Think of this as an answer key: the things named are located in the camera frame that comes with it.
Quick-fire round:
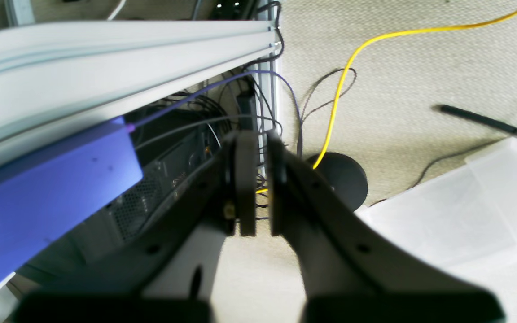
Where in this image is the blue box on frame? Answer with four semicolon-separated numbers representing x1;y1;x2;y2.
0;117;142;284

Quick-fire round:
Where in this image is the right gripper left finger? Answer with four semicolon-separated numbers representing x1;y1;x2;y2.
14;131;258;323

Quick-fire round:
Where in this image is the black computer case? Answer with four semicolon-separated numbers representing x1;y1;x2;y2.
16;108;259;288

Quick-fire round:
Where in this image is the aluminium frame stand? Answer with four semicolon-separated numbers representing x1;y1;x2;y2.
0;20;275;167

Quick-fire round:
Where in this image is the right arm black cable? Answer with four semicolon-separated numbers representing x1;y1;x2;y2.
436;104;517;148

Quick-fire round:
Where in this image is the black round floor base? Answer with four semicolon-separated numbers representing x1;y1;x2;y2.
315;153;368;212

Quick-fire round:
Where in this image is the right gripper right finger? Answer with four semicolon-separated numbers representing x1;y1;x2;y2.
266;132;505;323

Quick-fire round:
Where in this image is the yellow cable on floor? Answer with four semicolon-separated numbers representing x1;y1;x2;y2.
256;0;517;194

